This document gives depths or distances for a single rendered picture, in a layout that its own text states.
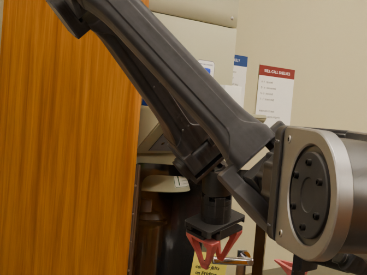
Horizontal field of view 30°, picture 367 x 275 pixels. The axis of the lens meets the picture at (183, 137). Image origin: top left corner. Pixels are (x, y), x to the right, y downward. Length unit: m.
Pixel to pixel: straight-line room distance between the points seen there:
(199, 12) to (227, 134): 0.79
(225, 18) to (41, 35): 0.43
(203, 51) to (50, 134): 0.40
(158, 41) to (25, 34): 0.82
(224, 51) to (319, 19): 1.13
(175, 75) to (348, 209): 0.33
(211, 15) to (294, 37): 1.02
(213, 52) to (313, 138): 1.00
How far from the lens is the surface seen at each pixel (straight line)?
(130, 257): 1.47
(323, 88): 2.77
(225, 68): 1.65
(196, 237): 1.27
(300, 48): 2.63
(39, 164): 1.56
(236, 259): 1.46
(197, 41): 1.57
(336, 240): 0.60
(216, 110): 0.82
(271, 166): 0.72
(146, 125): 1.40
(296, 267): 1.64
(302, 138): 0.66
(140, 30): 0.85
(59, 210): 1.50
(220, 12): 1.63
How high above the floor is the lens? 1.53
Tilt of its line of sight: 3 degrees down
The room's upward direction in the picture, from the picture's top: 5 degrees clockwise
